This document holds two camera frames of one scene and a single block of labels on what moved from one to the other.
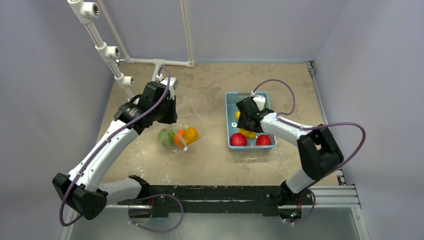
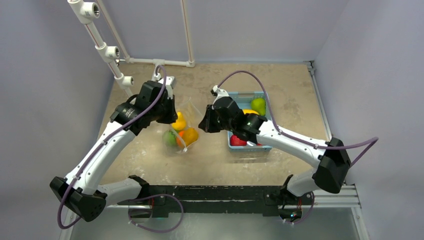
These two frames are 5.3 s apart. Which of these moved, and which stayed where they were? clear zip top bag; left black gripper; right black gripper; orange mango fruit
Moved: right black gripper
Stayed: clear zip top bag; orange mango fruit; left black gripper
